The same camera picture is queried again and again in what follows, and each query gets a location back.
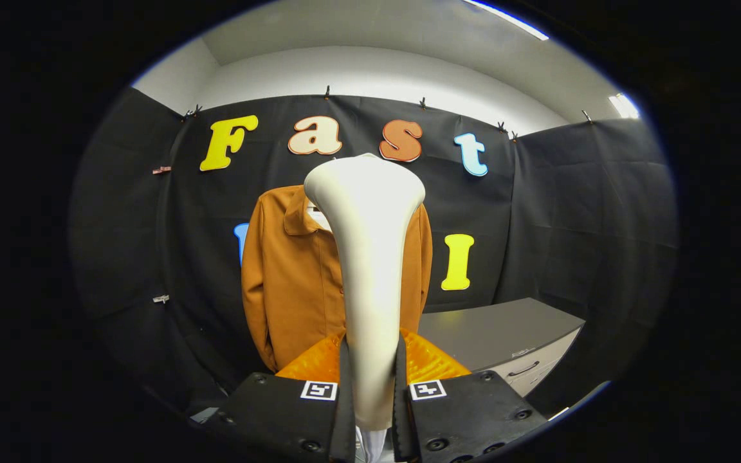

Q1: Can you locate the white garment steamer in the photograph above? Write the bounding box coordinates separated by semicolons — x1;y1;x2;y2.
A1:
304;153;426;463

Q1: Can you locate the long ceiling light strip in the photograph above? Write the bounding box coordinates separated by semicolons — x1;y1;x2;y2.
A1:
464;0;550;41

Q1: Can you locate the white mannequin torso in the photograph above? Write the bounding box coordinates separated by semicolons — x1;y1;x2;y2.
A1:
307;203;334;232

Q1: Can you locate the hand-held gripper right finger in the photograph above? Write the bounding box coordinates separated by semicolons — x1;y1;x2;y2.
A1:
393;327;548;463

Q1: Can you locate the grey cabinet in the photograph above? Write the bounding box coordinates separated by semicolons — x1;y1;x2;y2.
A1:
417;297;585;397

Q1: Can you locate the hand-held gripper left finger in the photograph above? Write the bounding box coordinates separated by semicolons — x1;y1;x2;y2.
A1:
206;328;356;463

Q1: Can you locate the black backdrop cloth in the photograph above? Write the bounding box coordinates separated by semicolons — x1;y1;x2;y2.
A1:
68;87;678;412

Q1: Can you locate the short ceiling light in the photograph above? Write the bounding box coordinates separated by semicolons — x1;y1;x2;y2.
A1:
608;93;640;120

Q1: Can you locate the brown button shirt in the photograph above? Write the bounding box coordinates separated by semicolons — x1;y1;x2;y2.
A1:
241;185;434;374

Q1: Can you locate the row of black clips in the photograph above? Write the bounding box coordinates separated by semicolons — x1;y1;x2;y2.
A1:
184;86;595;143

